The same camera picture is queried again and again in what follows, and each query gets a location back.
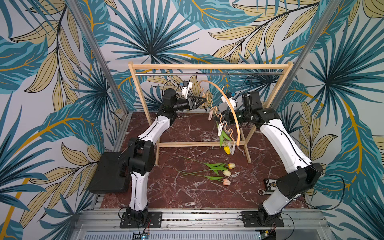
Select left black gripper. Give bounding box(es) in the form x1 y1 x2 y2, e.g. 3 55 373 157
172 95 207 111

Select tan wavy clothes hanger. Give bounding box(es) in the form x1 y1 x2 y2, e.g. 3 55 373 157
199 80 240 155

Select yellow tulip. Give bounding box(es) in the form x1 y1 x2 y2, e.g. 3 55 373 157
219 121 234 155

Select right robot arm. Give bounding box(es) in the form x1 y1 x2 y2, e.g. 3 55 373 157
221 91 323 221

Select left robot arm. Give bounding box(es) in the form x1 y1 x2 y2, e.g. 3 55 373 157
125 89 207 225

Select white clothespin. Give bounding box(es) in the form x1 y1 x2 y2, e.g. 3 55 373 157
218 123 225 136

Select beige clothespin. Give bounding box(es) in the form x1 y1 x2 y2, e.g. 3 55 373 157
208 108 215 121

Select grey clothespin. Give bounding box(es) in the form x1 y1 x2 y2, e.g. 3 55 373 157
228 143 236 155

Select white tulip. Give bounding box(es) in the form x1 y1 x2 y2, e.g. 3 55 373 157
178 167 232 179

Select pink tulip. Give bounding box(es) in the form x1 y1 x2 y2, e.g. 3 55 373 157
198 175 231 186

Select metal rack rod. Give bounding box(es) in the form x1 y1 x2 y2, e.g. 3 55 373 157
136 72 284 76

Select small black box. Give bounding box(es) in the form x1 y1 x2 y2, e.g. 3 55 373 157
264 179 277 192

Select silver wrench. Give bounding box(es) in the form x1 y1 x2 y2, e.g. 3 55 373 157
258 189 273 196

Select black case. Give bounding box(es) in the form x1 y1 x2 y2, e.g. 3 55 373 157
88 152 130 194

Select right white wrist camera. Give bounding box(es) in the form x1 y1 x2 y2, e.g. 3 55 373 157
221 92 237 110

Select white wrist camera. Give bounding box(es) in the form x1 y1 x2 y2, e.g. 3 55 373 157
221 92 237 110
182 81 193 99

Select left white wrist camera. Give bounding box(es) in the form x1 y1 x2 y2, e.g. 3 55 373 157
182 81 193 99

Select wooden clothes rack frame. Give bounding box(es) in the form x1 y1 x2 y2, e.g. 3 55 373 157
129 62 294 165

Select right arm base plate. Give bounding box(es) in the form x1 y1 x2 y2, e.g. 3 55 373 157
241 211 284 229

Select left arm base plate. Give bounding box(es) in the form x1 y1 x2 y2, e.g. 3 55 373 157
120 211 163 229

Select aluminium front rail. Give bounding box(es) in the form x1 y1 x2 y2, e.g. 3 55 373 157
69 209 336 240

